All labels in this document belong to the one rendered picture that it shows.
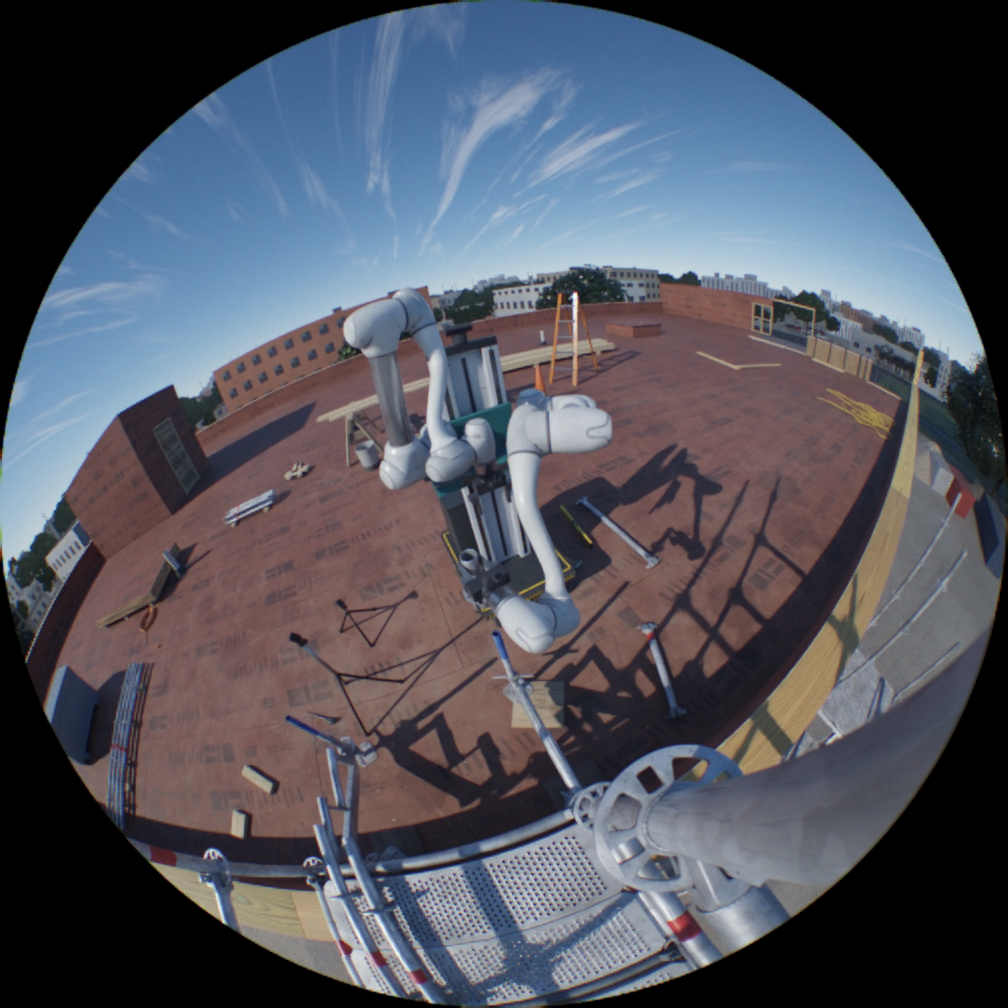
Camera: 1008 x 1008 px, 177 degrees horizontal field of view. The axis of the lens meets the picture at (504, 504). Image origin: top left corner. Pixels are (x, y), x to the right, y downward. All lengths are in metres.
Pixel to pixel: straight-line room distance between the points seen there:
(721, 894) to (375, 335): 1.24
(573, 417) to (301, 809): 2.67
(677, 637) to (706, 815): 2.22
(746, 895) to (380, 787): 2.12
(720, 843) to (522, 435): 0.94
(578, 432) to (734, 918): 0.98
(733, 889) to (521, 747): 1.85
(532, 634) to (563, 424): 0.58
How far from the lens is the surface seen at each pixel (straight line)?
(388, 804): 2.24
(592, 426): 0.95
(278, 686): 3.00
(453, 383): 1.61
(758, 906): 0.31
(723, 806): 0.16
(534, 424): 0.96
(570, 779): 1.42
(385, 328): 1.11
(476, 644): 2.33
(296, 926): 1.85
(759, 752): 1.51
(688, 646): 2.35
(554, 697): 2.08
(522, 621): 0.83
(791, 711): 1.63
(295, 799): 2.64
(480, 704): 2.15
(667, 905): 0.83
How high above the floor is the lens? 2.00
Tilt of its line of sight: 37 degrees down
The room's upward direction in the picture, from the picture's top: 11 degrees counter-clockwise
